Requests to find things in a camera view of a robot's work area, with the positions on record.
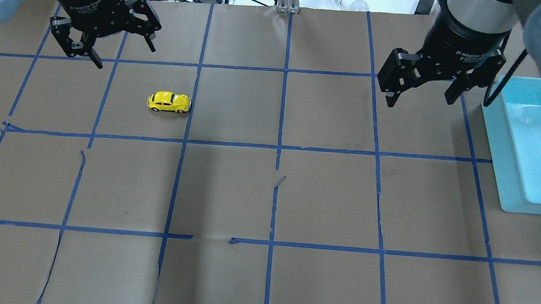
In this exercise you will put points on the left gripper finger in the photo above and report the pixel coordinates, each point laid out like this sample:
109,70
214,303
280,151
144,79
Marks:
61,28
142,20

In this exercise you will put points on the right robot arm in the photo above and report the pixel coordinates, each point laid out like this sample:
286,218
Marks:
494,16

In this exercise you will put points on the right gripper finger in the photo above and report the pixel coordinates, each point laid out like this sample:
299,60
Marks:
398,74
482,76

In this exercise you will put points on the brown paper table cover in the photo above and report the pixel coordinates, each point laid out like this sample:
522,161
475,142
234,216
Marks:
289,181

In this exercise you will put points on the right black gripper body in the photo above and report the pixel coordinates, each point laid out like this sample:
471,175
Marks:
463,44

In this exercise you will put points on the light bulb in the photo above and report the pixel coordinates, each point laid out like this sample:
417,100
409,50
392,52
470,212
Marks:
353,5

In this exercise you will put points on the yellow toy beetle car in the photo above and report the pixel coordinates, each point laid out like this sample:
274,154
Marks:
168,101

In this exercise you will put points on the turquoise plastic bin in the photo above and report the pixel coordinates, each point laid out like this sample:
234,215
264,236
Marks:
513,125

